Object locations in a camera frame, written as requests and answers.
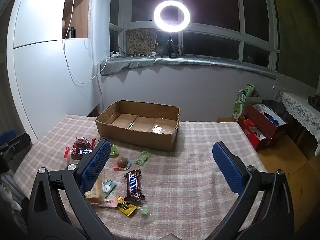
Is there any brown chocolate bar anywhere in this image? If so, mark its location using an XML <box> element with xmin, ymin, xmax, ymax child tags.
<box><xmin>124</xmin><ymin>169</ymin><xmax>146</xmax><ymax>201</ymax></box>

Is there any brown cardboard box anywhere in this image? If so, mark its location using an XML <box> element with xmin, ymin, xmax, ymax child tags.
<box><xmin>95</xmin><ymin>100</ymin><xmax>181</xmax><ymax>152</ymax></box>

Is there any leaf patterned box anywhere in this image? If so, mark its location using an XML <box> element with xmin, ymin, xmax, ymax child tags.
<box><xmin>125</xmin><ymin>28</ymin><xmax>157</xmax><ymax>56</ymax></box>

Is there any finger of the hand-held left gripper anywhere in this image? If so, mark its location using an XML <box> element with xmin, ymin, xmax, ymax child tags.
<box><xmin>0</xmin><ymin>129</ymin><xmax>32</xmax><ymax>153</ymax></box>

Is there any white ring light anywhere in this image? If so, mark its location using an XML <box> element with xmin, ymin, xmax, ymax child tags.
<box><xmin>153</xmin><ymin>0</ymin><xmax>191</xmax><ymax>33</ymax></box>

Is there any pink snack packet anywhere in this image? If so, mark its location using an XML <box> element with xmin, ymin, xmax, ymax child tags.
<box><xmin>91</xmin><ymin>197</ymin><xmax>118</xmax><ymax>208</ymax></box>

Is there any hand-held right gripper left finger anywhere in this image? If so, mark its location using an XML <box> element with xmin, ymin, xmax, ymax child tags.
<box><xmin>21</xmin><ymin>139</ymin><xmax>118</xmax><ymax>240</ymax></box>

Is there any white window frame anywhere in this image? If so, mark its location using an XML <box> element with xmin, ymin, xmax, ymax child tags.
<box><xmin>109</xmin><ymin>0</ymin><xmax>280</xmax><ymax>72</ymax></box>

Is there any green carton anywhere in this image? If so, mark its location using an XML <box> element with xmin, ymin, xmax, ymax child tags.
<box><xmin>232</xmin><ymin>84</ymin><xmax>255</xmax><ymax>122</ymax></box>

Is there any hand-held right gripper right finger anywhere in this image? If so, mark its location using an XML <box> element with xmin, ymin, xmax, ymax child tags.
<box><xmin>205</xmin><ymin>141</ymin><xmax>299</xmax><ymax>240</ymax></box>

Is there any teal and white candy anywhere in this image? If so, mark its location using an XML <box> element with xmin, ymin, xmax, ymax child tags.
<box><xmin>101</xmin><ymin>179</ymin><xmax>117</xmax><ymax>197</ymax></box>

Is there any white cabinet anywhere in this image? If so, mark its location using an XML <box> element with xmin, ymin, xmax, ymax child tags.
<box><xmin>6</xmin><ymin>0</ymin><xmax>100</xmax><ymax>140</ymax></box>

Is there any chocolate ball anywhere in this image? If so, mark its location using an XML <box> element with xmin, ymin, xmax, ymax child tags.
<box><xmin>113</xmin><ymin>156</ymin><xmax>132</xmax><ymax>171</ymax></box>

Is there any yellow snack packet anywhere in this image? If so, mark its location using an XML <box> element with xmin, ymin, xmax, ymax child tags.
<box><xmin>117</xmin><ymin>196</ymin><xmax>137</xmax><ymax>217</ymax></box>

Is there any black tripod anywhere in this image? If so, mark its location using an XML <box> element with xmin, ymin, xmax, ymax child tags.
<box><xmin>160</xmin><ymin>33</ymin><xmax>179</xmax><ymax>58</ymax></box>

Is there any white cable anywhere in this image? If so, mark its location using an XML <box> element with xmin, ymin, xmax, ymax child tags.
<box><xmin>62</xmin><ymin>0</ymin><xmax>100</xmax><ymax>84</ymax></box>

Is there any white lace tablecloth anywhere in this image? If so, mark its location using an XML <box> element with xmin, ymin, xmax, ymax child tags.
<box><xmin>275</xmin><ymin>72</ymin><xmax>320</xmax><ymax>155</ymax></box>

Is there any green candy packet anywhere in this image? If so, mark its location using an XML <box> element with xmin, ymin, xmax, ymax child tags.
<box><xmin>135</xmin><ymin>151</ymin><xmax>152</xmax><ymax>167</ymax></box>

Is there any small pale green candy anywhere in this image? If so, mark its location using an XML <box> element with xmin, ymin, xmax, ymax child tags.
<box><xmin>137</xmin><ymin>205</ymin><xmax>152</xmax><ymax>219</ymax></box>

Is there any clear wafer pack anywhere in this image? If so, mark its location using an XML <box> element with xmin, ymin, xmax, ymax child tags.
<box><xmin>84</xmin><ymin>172</ymin><xmax>105</xmax><ymax>203</ymax></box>

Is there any grey windowsill cloth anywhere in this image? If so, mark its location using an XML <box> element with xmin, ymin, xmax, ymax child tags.
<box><xmin>100</xmin><ymin>56</ymin><xmax>278</xmax><ymax>79</ymax></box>

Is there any red storage box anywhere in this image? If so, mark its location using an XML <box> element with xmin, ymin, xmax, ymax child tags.
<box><xmin>237</xmin><ymin>104</ymin><xmax>288</xmax><ymax>150</ymax></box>

